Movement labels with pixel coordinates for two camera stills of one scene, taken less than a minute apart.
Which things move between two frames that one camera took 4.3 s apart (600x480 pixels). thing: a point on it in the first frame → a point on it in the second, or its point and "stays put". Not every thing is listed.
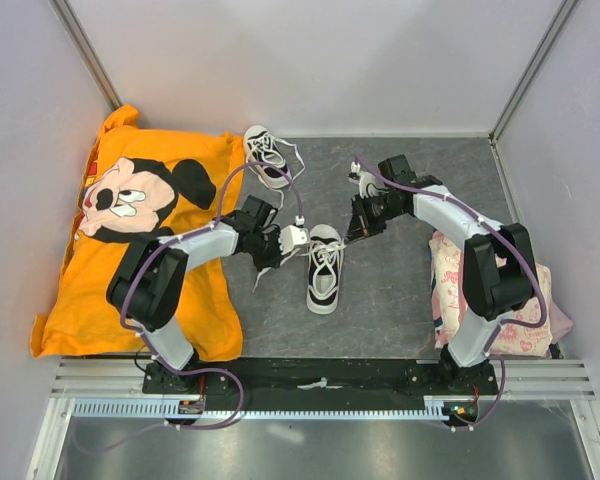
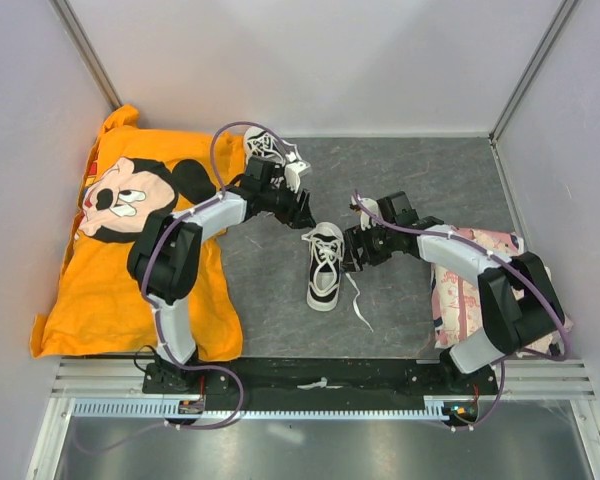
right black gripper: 361,224 → 355,238
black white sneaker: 261,146 stays put
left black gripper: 274,260 → 298,215
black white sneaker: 325,263 stays put
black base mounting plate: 324,384 stays put
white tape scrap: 321,383 stays put
